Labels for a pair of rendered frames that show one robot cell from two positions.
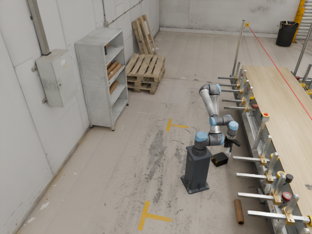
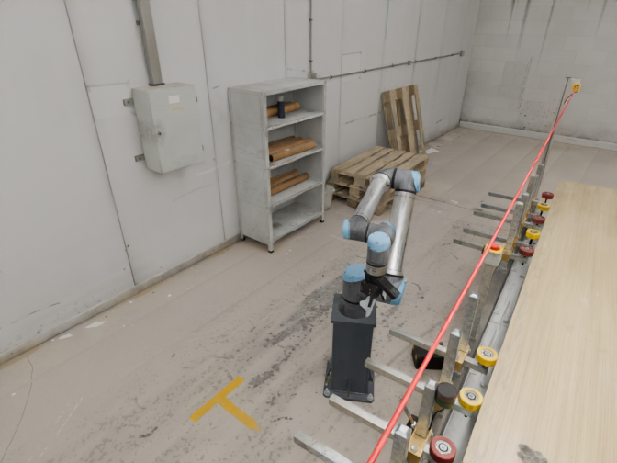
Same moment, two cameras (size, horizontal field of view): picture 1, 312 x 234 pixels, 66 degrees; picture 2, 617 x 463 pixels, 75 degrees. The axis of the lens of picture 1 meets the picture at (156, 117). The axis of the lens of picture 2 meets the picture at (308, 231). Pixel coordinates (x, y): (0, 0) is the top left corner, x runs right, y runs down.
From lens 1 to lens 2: 135 cm
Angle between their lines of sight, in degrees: 24
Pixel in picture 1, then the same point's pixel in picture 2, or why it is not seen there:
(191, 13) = (525, 100)
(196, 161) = (337, 325)
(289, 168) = (507, 392)
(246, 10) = not seen: outside the picture
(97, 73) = (253, 141)
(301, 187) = (501, 446)
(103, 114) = (258, 218)
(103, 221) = (151, 379)
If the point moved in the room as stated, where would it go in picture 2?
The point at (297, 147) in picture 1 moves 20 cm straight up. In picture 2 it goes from (572, 356) to (588, 318)
